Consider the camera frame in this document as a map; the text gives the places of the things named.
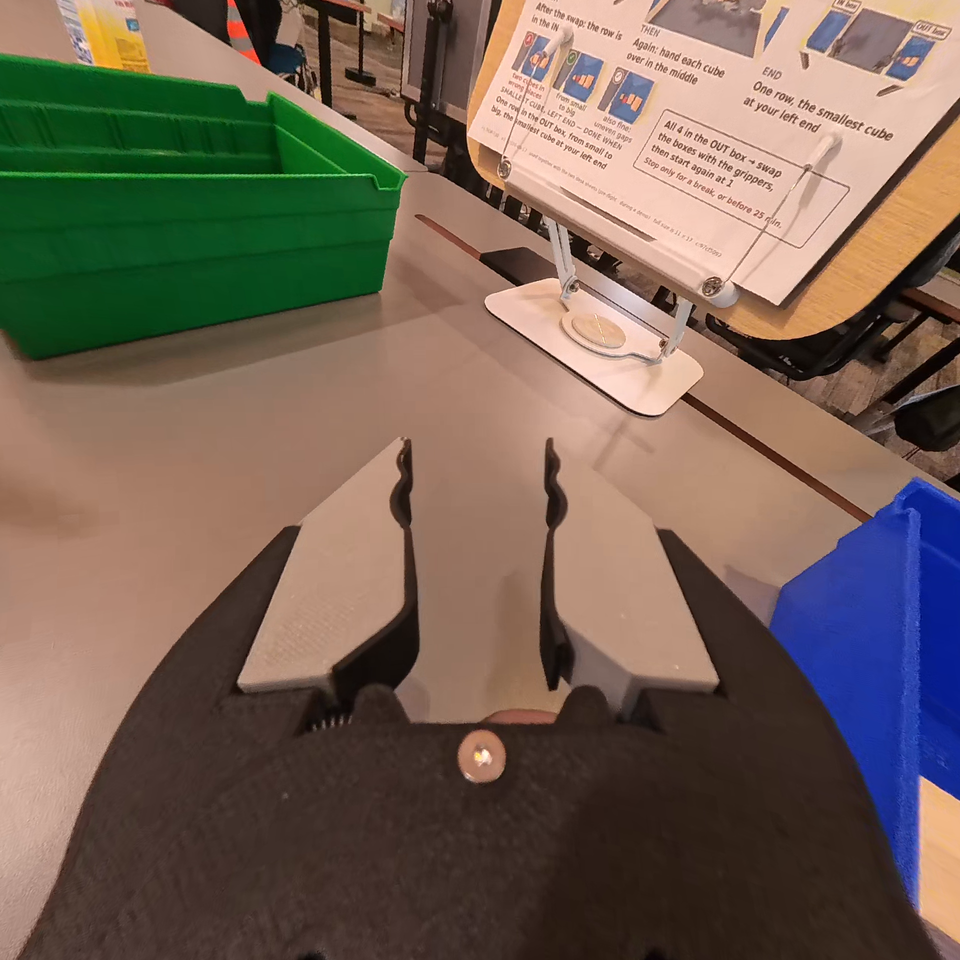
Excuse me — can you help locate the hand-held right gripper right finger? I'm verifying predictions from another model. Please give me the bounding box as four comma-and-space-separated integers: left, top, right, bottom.
538, 437, 721, 717

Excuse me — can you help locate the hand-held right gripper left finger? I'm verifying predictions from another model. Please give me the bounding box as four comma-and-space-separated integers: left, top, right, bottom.
236, 437, 421, 695

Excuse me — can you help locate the blue plastic bin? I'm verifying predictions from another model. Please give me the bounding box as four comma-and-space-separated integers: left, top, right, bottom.
768, 477, 960, 912

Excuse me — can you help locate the green plastic bin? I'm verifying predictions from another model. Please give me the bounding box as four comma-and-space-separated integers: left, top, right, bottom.
0, 54, 408, 361

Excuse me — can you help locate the large natural wooden cube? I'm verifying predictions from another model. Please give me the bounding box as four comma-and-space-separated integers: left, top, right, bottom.
918, 776, 960, 935

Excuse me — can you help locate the grey desk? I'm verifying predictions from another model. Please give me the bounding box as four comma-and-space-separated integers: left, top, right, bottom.
0, 0, 960, 960

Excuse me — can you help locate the instruction sheet on stand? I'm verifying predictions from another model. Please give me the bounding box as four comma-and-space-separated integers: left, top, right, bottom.
465, 0, 960, 417

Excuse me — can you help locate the printed instruction sheet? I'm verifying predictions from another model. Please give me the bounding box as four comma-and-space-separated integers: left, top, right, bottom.
468, 0, 960, 307

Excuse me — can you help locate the black perforated stand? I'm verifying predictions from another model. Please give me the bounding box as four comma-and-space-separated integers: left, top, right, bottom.
405, 0, 459, 162

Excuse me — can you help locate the orange traffic cone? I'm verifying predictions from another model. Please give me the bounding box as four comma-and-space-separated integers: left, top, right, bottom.
225, 0, 264, 67

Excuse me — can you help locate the white blue wipes canister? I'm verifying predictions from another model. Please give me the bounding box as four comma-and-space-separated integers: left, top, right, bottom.
56, 0, 151, 74

